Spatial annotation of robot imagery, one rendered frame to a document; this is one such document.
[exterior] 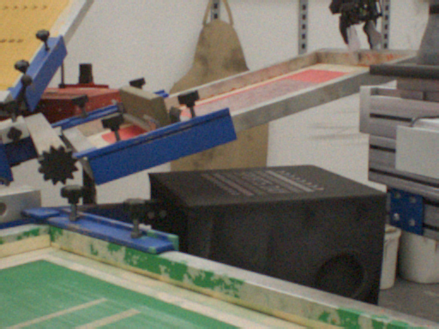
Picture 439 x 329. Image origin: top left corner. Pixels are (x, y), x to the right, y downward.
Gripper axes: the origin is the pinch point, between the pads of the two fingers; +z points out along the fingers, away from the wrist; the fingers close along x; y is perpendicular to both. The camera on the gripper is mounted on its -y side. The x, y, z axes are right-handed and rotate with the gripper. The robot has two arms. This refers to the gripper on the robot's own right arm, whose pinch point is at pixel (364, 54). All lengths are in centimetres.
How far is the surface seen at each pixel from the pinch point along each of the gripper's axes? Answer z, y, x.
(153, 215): 21, 3, -64
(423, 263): 144, -171, 91
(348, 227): 33.6, 22.0, -24.1
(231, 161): 62, -192, 9
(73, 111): 2, -86, -68
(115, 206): 16, 2, -72
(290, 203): 23.3, 22.4, -36.4
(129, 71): 4, -200, -27
